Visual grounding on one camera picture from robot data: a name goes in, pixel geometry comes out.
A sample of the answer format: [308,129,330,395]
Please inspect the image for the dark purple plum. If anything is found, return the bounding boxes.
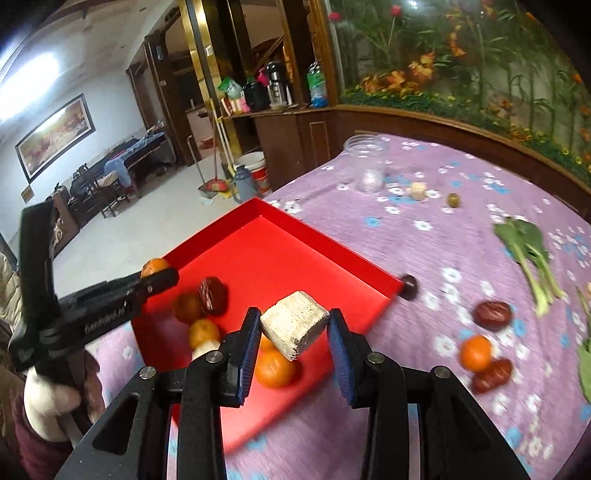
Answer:
[399,274,419,301]

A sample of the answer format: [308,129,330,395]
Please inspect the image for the clear plastic cup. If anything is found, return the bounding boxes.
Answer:
[344,134,388,194]

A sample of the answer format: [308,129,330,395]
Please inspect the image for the green olive fruit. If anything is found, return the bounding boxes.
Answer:
[447,193,461,208]

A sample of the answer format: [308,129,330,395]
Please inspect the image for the steel thermos kettle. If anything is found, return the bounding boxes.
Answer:
[266,61,293,110]

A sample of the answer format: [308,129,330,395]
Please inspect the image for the bok choy bunch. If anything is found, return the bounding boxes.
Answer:
[493,217,565,318]

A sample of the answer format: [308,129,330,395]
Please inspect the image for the left gloved hand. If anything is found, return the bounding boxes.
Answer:
[23,351,105,443]

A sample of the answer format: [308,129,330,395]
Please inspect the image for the red shallow box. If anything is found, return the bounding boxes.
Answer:
[131,197,406,455]

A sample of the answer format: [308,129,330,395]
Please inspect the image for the white red bucket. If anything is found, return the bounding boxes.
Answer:
[236,151,271,198]

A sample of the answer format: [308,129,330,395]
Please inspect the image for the purple floral tablecloth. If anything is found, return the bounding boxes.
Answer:
[76,137,590,479]

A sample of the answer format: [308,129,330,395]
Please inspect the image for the small white corn block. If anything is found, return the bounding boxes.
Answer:
[191,340,221,360]

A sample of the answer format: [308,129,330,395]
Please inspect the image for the large green leaf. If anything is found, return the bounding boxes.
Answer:
[576,288,591,403]

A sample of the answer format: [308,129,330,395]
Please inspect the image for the framed landscape painting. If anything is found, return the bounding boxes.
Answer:
[15,93,95,183]

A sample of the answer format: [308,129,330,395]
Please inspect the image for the dark red jujube date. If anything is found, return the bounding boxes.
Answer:
[198,276,228,315]
[471,358,513,395]
[473,301,513,332]

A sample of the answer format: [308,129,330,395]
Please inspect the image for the small white corn piece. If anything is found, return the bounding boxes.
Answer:
[409,182,427,202]

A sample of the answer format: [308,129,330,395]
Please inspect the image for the small orange mandarin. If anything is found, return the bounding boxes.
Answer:
[187,318,221,350]

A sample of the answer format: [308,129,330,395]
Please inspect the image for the large white corn block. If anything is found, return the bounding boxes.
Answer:
[260,291,329,362]

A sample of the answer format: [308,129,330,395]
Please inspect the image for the green label water bottle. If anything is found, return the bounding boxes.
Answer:
[307,61,328,108]

